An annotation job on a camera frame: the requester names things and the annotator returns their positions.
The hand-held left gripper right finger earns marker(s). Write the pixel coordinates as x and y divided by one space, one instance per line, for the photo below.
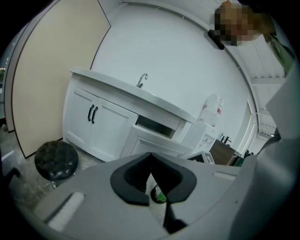
185 185

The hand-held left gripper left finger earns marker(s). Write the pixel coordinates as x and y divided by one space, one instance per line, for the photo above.
119 187

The white sink cabinet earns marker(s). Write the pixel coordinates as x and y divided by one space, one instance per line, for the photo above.
117 93

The green plastic bottle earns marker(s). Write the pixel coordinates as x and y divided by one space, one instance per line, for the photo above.
161 197

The black mesh wastebasket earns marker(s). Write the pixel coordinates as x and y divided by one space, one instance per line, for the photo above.
153 195

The dark wooden table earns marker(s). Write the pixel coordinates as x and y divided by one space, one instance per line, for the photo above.
222 153

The white water dispenser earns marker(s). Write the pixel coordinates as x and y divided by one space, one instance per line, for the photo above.
195 137

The black round stool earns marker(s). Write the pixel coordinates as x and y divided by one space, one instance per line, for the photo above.
56 159

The clear water jug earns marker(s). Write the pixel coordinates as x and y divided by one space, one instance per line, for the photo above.
212 110

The person's torso in pale vest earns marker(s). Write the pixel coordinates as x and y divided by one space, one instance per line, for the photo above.
269 187

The chrome faucet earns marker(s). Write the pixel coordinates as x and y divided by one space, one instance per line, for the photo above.
141 80

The beige partition panel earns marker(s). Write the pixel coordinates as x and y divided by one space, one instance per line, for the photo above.
58 70

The person's head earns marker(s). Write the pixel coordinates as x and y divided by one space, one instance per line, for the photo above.
236 21

